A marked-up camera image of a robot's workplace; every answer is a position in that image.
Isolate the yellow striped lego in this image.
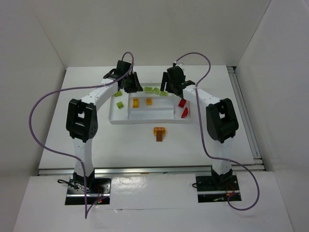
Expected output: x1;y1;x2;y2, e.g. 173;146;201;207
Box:
132;98;139;108

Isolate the pale green lego end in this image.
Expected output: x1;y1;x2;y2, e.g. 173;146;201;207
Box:
144;87;153;94

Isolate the dark green small lego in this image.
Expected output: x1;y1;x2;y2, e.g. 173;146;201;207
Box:
113;90;122;97

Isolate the pale green sloped lego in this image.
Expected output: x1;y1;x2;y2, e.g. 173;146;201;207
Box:
159;91;169;97

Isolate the orange face lego brick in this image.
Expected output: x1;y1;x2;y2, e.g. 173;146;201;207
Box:
146;98;153;106

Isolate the lime green curved lego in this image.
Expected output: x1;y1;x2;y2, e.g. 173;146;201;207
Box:
116;101;124;109

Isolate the red curved lego brick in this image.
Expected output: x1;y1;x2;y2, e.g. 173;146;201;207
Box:
181;107;189;118

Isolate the yellow lego brick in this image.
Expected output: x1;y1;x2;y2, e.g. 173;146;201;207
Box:
154;127;166;135

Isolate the brown 2x2 lego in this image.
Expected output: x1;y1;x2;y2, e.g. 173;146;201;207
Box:
156;130;164;142

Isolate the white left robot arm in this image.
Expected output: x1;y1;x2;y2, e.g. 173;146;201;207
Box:
66;60;142;189

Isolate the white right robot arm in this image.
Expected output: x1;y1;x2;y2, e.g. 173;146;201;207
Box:
161;63;239;190

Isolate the white compartment sorting tray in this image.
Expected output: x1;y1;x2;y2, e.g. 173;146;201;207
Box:
108;83;191;124

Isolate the aluminium front rail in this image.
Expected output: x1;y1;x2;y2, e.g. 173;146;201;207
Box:
37;163;266;177

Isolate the aluminium side rail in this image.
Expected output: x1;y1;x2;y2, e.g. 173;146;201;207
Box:
226;66;264;167

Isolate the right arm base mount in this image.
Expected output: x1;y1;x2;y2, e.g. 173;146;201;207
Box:
192;175;242;203

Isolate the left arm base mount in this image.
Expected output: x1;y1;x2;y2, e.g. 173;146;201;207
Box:
57;178;112;205

